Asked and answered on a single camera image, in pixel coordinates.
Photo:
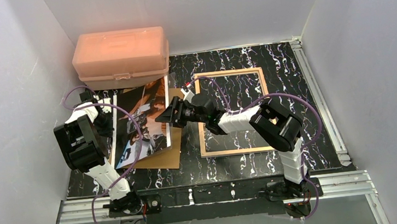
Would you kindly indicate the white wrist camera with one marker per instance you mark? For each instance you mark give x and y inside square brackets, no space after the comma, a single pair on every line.
[107,101]
[187,92]

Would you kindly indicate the aluminium right side rail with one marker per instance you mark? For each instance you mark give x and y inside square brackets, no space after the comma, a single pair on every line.
[330,127]

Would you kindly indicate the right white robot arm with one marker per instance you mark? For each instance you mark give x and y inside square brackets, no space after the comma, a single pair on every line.
[273,122]

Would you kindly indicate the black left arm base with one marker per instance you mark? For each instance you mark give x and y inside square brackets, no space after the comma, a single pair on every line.
[134,204]

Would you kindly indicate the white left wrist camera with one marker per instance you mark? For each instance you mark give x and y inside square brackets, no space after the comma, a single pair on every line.
[107,101]

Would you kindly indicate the pink plastic storage box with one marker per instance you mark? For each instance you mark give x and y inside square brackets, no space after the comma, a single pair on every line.
[121,59]

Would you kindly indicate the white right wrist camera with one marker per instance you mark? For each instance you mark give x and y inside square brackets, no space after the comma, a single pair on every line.
[187,92]

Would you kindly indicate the aluminium front rail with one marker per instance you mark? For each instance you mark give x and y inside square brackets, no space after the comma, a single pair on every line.
[331,185]

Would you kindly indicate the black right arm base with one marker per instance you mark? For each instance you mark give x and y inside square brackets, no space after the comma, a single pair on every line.
[282,190]

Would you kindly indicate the white-backed printed photo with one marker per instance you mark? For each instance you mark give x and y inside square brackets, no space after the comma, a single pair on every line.
[136,133]

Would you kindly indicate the aluminium rail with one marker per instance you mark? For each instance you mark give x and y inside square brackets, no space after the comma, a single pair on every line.
[331,185]
[330,127]

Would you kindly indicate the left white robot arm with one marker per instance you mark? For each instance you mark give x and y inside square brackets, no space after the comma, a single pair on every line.
[80,140]

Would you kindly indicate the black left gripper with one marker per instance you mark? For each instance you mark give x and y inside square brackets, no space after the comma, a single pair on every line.
[102,121]

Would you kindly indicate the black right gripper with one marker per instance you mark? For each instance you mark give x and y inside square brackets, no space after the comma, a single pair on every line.
[177,112]

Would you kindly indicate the brown cardboard backing board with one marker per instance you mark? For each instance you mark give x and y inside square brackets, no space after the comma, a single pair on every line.
[169,159]

